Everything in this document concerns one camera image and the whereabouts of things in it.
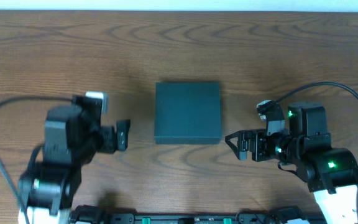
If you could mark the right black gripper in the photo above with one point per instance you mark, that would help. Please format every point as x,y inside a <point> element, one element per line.
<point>258,145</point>

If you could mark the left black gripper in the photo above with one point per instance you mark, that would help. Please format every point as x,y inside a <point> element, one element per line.
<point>121,135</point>

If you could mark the dark green box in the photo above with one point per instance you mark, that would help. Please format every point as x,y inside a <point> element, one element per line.
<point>187,113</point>

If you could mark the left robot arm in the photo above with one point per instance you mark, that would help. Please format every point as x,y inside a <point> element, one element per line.
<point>73,135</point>

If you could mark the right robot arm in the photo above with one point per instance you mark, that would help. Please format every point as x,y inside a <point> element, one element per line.
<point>302,139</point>

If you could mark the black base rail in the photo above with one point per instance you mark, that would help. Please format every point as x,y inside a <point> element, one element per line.
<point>95,215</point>

